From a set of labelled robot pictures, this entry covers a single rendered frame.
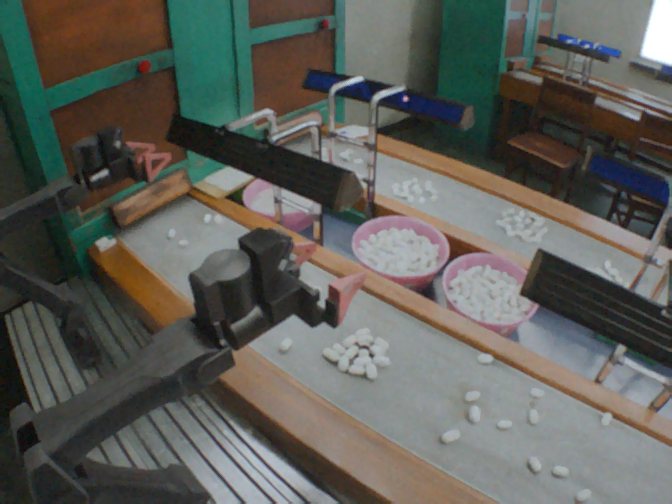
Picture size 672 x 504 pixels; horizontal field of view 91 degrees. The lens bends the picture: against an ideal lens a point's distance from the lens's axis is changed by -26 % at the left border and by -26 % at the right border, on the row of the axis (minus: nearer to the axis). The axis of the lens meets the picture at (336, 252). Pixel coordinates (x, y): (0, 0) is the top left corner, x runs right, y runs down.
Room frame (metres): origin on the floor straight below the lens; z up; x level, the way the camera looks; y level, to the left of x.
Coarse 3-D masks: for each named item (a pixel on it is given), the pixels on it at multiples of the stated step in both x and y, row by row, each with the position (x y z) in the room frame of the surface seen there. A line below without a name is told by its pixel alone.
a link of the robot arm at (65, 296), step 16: (0, 256) 0.59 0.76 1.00; (16, 272) 0.57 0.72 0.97; (16, 288) 0.56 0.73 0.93; (32, 288) 0.59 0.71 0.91; (48, 288) 0.61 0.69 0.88; (64, 288) 0.67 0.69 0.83; (48, 304) 0.60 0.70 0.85; (64, 304) 0.62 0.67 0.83; (80, 304) 0.65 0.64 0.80; (64, 320) 0.60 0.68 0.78
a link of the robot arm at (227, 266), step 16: (208, 256) 0.38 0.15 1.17; (224, 256) 0.38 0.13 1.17; (240, 256) 0.38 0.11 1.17; (192, 272) 0.35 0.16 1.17; (208, 272) 0.35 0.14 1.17; (224, 272) 0.35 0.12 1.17; (240, 272) 0.35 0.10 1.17; (192, 288) 0.34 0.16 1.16; (208, 288) 0.33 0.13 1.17; (224, 288) 0.34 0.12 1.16; (240, 288) 0.34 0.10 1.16; (208, 304) 0.32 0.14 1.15; (224, 304) 0.34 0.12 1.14; (240, 304) 0.34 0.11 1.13; (176, 320) 0.35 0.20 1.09; (192, 320) 0.35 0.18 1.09; (208, 320) 0.33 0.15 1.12; (208, 336) 0.34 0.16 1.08; (224, 352) 0.30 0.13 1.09; (208, 368) 0.28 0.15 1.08; (224, 368) 0.30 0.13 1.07
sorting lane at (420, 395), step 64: (192, 256) 0.92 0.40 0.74; (384, 320) 0.68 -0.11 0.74; (320, 384) 0.50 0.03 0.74; (384, 384) 0.50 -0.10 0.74; (448, 384) 0.49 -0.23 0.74; (512, 384) 0.48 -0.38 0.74; (448, 448) 0.34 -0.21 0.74; (512, 448) 0.32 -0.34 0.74; (576, 448) 0.30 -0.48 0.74; (640, 448) 0.27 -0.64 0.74
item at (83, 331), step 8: (80, 320) 0.64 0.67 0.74; (64, 328) 0.61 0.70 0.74; (80, 328) 0.63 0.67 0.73; (72, 336) 0.60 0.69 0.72; (80, 336) 0.62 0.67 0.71; (88, 336) 0.64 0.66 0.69; (72, 344) 0.60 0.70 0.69; (80, 344) 0.61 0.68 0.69; (88, 344) 0.62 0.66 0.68; (80, 352) 0.59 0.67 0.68; (88, 352) 0.59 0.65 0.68; (96, 352) 0.59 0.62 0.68; (80, 360) 0.56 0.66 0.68; (88, 360) 0.56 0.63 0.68; (96, 360) 0.57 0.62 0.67
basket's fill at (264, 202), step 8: (264, 192) 1.28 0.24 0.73; (272, 192) 1.28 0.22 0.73; (288, 192) 1.28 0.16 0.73; (256, 200) 1.22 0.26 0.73; (264, 200) 1.22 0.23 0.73; (272, 200) 1.22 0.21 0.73; (296, 200) 1.21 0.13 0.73; (304, 200) 1.22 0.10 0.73; (256, 208) 1.18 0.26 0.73; (264, 208) 1.18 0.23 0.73; (272, 208) 1.16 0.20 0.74; (288, 208) 1.16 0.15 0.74
